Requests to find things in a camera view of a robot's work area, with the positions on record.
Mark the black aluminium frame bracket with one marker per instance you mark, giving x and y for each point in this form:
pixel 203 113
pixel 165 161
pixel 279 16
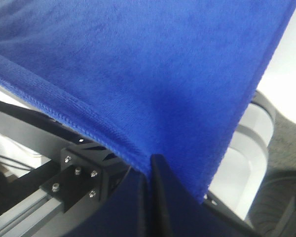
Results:
pixel 86 169

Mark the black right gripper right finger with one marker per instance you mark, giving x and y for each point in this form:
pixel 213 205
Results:
pixel 177 214

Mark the blue microfiber towel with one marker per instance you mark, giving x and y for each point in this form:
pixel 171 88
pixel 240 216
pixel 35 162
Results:
pixel 143 77

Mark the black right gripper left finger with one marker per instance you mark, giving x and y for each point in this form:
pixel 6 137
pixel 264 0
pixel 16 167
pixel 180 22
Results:
pixel 124 214

